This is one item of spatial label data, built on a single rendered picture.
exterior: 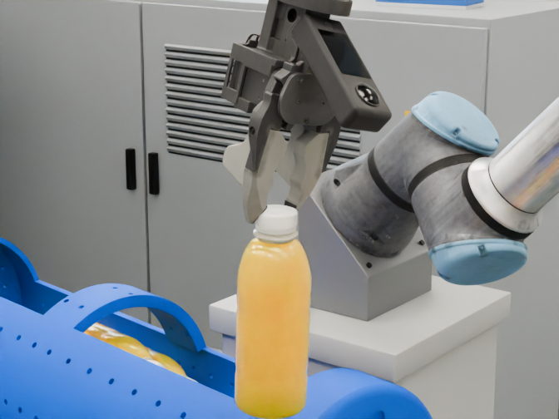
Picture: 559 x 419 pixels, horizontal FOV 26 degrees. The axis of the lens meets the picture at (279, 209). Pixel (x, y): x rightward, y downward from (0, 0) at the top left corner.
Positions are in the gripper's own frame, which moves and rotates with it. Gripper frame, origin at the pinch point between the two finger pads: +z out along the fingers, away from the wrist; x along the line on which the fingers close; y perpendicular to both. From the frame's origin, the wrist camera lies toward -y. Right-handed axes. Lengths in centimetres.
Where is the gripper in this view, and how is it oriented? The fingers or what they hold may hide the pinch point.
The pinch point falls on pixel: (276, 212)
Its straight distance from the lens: 110.7
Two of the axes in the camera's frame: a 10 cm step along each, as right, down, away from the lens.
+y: -6.4, -3.5, 6.9
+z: -2.3, 9.4, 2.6
